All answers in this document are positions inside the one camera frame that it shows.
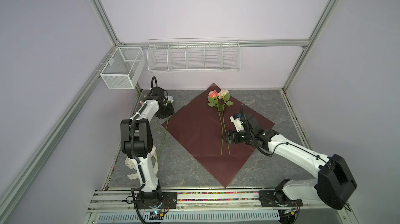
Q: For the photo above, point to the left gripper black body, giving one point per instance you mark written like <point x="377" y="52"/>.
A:
<point x="167" y="110"/>

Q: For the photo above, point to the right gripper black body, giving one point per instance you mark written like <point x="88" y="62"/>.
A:
<point x="240" y="137"/>

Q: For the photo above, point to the white fake flower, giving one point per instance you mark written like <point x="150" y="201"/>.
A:
<point x="164" y="130"/>

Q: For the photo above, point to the dark red wrapping paper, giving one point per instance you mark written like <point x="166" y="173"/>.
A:
<point x="201" y="158"/>

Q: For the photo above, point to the cream fake rose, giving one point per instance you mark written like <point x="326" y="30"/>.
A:
<point x="224" y="97"/>

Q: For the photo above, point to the red pink fake rose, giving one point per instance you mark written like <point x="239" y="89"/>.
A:
<point x="213" y="102"/>

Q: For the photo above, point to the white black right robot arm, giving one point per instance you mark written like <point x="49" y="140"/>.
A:
<point x="332" y="182"/>

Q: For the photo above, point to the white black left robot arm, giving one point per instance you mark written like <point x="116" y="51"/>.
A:
<point x="137" y="144"/>

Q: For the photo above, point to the small white mesh basket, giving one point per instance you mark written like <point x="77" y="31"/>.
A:
<point x="124" y="67"/>

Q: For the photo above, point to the cream printed ribbon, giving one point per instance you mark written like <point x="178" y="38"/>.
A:
<point x="132" y="167"/>

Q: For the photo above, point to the white perforated vent panel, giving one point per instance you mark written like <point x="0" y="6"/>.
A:
<point x="175" y="217"/>

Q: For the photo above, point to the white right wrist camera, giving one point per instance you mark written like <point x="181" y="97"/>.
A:
<point x="235" y="119"/>

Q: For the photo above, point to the long white wire basket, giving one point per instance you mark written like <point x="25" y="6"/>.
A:
<point x="194" y="55"/>

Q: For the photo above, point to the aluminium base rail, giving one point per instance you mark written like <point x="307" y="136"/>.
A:
<point x="217" y="199"/>

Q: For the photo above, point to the aluminium frame profile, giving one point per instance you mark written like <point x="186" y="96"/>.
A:
<point x="15" y="193"/>

